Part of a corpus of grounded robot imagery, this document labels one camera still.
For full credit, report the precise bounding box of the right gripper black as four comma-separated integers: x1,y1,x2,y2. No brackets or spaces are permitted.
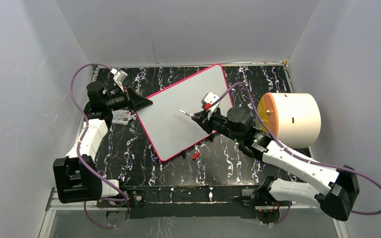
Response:
191,108,242,144

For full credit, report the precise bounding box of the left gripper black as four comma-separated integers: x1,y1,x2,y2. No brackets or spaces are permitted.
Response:
105,85,153,114

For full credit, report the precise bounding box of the red whiteboard marker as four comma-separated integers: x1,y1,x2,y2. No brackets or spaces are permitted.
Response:
179,110,194,117

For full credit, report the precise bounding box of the pink framed whiteboard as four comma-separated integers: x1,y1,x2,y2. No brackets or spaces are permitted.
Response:
137,64,229,162

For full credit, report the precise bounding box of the red marker cap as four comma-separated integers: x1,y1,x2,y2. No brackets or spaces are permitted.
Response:
192,152,200,160

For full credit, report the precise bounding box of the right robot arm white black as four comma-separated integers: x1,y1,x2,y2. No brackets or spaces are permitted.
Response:
191,107,360,221

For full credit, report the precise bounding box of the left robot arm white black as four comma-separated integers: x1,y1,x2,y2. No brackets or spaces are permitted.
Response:
53,81,153,206

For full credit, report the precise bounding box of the white printed card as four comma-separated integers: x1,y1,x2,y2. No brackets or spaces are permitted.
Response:
112,110,131,125

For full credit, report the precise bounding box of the white cylinder orange end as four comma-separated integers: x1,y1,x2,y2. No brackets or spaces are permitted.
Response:
257,93,321,149

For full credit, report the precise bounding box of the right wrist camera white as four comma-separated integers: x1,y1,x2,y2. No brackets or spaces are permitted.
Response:
201,92,220,118

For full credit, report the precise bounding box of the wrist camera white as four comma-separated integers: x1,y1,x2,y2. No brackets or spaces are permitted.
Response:
201,92,220,118
110,68,128,92

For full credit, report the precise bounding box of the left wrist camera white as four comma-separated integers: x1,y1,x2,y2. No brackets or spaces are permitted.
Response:
110,68,128,92

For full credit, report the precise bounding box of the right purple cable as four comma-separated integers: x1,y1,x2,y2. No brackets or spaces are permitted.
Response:
207,81,381,227

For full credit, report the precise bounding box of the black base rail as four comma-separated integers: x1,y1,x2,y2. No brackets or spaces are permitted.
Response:
125,185,291,220

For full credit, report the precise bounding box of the aluminium frame rail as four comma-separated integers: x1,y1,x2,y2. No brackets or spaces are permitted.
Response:
45,186,341,212

